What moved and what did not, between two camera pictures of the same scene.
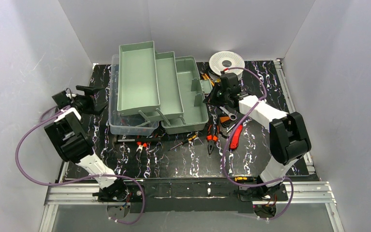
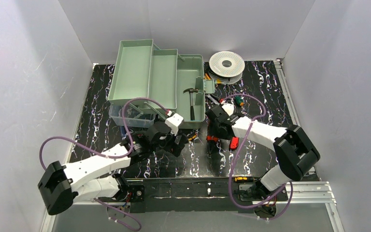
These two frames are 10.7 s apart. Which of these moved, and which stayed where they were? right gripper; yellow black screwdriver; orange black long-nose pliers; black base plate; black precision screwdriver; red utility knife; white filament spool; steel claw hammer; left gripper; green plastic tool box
Moved: green plastic tool box; steel claw hammer; left gripper; right gripper
Stayed: red utility knife; yellow black screwdriver; black precision screwdriver; orange black long-nose pliers; white filament spool; black base plate
